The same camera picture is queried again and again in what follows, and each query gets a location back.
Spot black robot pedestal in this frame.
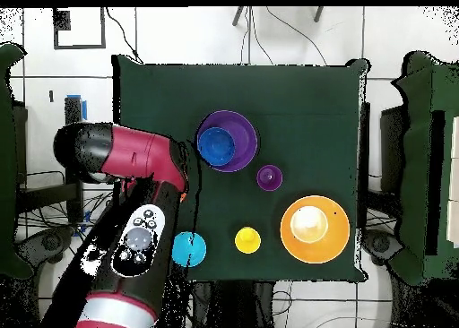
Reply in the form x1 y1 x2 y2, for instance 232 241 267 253
191 280 278 328

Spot purple plastic cup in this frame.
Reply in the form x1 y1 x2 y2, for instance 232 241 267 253
255 164 284 192

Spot large purple plastic bowl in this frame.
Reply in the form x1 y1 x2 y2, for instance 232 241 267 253
195 109 260 174

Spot black square frame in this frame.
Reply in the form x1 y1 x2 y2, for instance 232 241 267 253
52 7 108 50

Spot large yellow plastic bowl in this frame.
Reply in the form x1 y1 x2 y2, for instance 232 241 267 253
280 194 351 265

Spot black cable tangle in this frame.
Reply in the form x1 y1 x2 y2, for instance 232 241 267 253
17 189 116 243

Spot thin black cable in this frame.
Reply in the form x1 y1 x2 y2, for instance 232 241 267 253
264 6 328 66

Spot black pedestal leg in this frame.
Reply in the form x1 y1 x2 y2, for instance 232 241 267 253
361 229 404 266
15 225 76 266

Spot small dark blue bowl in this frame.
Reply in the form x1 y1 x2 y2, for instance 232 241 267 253
196 126 237 167

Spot dark green tablecloth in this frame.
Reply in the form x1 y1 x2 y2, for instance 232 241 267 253
112 54 370 283

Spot yellow plastic cup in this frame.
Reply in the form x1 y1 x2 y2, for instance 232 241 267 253
234 226 262 255

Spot green cloth side table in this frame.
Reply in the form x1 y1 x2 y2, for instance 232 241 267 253
0 42 35 280
388 51 459 287

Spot white boxes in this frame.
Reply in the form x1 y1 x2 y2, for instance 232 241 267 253
446 115 459 250

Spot small cyan plastic bowl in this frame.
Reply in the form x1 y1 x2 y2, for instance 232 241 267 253
171 231 208 269

